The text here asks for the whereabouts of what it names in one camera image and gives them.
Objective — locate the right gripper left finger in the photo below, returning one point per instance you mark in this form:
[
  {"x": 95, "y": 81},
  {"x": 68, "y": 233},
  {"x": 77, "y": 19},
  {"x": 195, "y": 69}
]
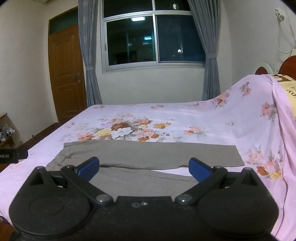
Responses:
[{"x": 79, "y": 176}]

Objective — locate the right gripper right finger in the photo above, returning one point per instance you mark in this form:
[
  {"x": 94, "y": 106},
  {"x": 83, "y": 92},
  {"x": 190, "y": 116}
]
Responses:
[{"x": 208, "y": 179}]

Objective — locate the grey pants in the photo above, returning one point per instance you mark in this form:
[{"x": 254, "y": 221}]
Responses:
[{"x": 131, "y": 168}]

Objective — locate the wooden side shelf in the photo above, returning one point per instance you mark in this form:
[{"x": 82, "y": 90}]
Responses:
[{"x": 10, "y": 136}]

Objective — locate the pink floral bed sheet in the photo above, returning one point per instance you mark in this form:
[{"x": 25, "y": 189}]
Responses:
[{"x": 255, "y": 115}]

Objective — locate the brown wooden door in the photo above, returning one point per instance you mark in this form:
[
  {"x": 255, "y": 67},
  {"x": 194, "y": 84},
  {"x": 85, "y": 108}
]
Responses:
[{"x": 66, "y": 66}]

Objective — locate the yellow patterned blanket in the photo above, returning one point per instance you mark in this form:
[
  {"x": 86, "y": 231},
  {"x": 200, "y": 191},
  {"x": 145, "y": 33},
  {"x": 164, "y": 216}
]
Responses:
[{"x": 288, "y": 84}]

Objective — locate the red wooden headboard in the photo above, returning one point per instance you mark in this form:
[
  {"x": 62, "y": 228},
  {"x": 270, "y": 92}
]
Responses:
[{"x": 287, "y": 68}]

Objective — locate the sliding glass window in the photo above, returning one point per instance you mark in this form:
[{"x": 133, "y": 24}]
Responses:
[{"x": 139, "y": 34}]

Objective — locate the right grey curtain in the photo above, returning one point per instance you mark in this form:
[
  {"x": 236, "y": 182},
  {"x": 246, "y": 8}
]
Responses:
[{"x": 207, "y": 18}]

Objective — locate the grey curtain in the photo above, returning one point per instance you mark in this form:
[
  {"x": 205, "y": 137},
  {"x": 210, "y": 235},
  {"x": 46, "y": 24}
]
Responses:
[
  {"x": 87, "y": 27},
  {"x": 207, "y": 18}
]

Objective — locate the left grey curtain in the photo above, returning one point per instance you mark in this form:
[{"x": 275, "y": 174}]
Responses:
[{"x": 87, "y": 27}]

